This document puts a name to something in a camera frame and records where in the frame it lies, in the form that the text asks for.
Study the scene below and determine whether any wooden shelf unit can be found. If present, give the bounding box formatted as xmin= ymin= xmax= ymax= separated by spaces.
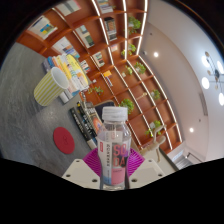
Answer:
xmin=15 ymin=0 xmax=184 ymax=156

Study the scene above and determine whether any stack of dark books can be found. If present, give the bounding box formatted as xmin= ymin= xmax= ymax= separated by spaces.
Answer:
xmin=69 ymin=101 xmax=104 ymax=151

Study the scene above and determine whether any stack of colourful books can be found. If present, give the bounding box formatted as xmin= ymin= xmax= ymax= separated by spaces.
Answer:
xmin=41 ymin=54 xmax=92 ymax=104

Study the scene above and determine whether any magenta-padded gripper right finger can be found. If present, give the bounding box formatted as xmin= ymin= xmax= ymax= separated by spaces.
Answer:
xmin=125 ymin=148 xmax=167 ymax=190

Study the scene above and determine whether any clear plastic drink bottle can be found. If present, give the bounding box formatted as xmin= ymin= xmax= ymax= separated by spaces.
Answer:
xmin=95 ymin=105 xmax=133 ymax=191

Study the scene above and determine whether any ceiling lamp with round bulbs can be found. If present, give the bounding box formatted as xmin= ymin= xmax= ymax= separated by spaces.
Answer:
xmin=200 ymin=50 xmax=224 ymax=107

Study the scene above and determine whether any flat round red coaster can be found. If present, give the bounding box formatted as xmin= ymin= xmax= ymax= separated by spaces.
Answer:
xmin=52 ymin=126 xmax=76 ymax=155

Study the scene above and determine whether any ceiling air vent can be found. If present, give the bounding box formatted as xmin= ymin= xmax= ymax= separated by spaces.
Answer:
xmin=198 ymin=92 xmax=209 ymax=117

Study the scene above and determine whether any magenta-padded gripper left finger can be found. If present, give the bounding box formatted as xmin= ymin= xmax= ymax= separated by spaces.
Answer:
xmin=61 ymin=148 xmax=103 ymax=190

